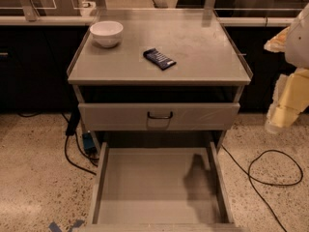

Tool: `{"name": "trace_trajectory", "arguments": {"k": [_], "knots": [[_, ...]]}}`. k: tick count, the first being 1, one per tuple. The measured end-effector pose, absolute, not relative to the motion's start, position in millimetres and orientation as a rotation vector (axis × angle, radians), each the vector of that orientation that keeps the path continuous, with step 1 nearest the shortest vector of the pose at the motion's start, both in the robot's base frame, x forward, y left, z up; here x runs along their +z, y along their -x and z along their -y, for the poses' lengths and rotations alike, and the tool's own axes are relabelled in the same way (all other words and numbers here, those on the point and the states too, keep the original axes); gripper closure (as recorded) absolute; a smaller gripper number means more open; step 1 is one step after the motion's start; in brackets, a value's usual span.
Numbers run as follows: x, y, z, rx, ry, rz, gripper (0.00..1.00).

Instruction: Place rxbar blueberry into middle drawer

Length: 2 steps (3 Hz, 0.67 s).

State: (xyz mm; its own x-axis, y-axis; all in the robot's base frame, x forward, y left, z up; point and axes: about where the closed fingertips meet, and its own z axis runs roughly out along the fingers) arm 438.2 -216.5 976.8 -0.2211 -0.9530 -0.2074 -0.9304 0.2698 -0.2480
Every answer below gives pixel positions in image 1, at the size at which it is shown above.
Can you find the grey drawer cabinet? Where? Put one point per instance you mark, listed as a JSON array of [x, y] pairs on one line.
[[208, 70]]

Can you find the white ceramic bowl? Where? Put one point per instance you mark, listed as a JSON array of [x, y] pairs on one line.
[[107, 33]]

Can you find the blue power adapter box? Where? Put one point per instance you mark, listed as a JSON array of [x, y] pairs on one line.
[[88, 143]]

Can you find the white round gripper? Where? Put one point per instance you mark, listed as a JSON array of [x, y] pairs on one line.
[[299, 47]]

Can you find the dark blue snack bar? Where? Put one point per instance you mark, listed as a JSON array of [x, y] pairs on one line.
[[159, 59]]

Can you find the open grey lower drawer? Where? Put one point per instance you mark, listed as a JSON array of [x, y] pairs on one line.
[[159, 190]]

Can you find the closed grey upper drawer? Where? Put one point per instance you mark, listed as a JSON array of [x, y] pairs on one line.
[[133, 116]]

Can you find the black drawer handle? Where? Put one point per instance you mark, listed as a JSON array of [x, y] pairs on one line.
[[163, 117]]

